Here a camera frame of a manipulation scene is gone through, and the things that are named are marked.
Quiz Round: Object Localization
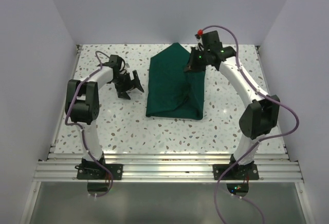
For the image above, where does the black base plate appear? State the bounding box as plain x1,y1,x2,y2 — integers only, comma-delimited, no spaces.
212,163,260,180
75,163,123,180

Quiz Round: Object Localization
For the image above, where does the aluminium rail frame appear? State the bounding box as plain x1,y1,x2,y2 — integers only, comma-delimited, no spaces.
33,44,303,183

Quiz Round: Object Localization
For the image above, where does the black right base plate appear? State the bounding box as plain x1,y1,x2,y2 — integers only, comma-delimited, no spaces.
212,163,260,180

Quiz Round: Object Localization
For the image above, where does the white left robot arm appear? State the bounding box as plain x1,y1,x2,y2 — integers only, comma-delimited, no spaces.
65,50,144,180

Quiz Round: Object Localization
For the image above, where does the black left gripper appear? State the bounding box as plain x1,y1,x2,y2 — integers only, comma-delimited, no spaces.
112,70,143,100

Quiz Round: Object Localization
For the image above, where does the green surgical cloth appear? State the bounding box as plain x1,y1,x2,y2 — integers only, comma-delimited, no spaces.
145,43,205,120

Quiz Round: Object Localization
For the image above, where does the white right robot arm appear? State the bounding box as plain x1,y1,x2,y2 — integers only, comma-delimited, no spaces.
185,30,280,180

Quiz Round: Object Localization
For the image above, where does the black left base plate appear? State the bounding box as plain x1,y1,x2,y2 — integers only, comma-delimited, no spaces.
75,163,123,180

